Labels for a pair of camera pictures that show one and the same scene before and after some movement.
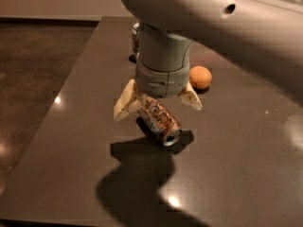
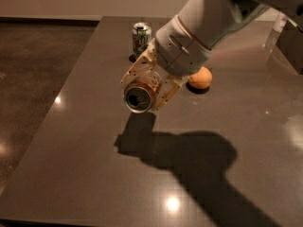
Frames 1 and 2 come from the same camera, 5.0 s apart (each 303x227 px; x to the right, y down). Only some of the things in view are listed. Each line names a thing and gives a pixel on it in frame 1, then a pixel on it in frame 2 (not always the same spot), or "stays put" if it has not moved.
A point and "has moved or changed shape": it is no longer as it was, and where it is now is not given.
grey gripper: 162,80 to 177,49
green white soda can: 135,33 stays put
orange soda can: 159,120 has moved or changed shape
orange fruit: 200,77 stays put
